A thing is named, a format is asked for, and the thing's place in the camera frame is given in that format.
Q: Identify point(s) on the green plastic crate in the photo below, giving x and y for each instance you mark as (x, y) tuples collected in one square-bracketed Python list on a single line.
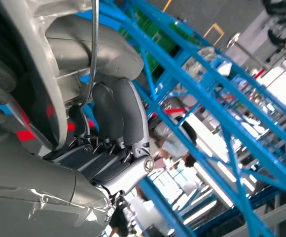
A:
[(155, 32)]

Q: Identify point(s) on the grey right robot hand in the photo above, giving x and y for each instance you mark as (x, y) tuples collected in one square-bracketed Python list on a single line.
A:
[(34, 206)]

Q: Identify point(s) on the red barrier belt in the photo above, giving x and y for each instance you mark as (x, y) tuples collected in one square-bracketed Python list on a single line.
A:
[(175, 110)]

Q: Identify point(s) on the chrome stanchion post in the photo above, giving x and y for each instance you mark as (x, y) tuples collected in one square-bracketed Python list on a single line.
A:
[(232, 40)]

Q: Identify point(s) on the blue metal shelf rack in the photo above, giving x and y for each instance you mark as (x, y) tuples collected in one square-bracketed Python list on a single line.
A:
[(207, 104)]

